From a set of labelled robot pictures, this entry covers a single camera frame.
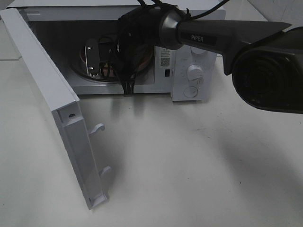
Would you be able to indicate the round door release button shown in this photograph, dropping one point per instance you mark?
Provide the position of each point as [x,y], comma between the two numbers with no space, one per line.
[190,92]

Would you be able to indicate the pink round plate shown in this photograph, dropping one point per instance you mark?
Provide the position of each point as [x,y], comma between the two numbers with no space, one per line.
[103,75]

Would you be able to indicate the white microwave oven body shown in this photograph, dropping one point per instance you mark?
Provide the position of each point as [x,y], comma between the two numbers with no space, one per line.
[50,35]

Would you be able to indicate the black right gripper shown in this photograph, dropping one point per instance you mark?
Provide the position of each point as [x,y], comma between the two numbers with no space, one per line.
[137,32]

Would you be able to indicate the white warning label sticker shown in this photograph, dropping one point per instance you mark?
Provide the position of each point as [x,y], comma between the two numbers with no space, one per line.
[165,56]

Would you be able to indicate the glass microwave turntable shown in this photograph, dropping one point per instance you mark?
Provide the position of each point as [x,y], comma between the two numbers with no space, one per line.
[141,77]

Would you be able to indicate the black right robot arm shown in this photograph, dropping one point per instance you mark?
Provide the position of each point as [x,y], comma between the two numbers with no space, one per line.
[265,59]

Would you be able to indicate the white microwave door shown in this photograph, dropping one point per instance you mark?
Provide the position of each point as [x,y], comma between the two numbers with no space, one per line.
[58,99]

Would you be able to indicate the white microwave knob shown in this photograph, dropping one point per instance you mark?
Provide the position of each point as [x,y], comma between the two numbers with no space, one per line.
[194,72]

